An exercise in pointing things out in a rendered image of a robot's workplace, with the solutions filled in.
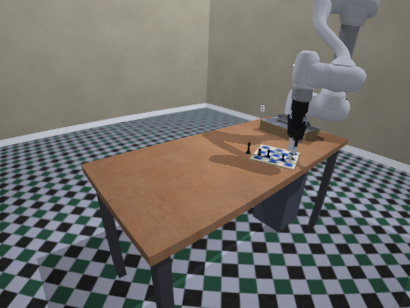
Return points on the blue and white chessboard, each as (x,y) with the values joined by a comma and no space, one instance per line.
(275,159)

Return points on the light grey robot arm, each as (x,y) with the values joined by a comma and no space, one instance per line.
(341,75)

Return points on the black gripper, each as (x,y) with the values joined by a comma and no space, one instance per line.
(301,108)

